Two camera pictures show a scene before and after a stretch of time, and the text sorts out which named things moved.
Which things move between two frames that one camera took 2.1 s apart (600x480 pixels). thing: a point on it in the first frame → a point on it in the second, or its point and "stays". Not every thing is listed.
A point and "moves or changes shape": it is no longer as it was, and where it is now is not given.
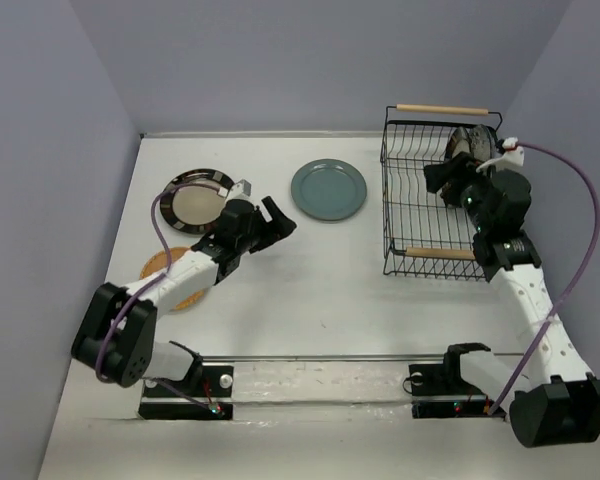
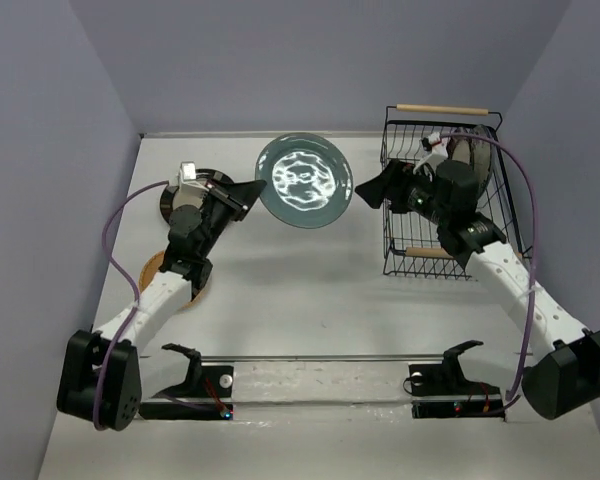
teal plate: (329, 189) moves or changes shape
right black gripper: (461, 168) → (391, 184)
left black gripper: (280, 227) → (236, 197)
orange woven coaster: (158, 263) stays
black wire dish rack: (422, 237) stays
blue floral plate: (482, 141) stays
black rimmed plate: (459, 142) stays
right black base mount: (439, 390) stays
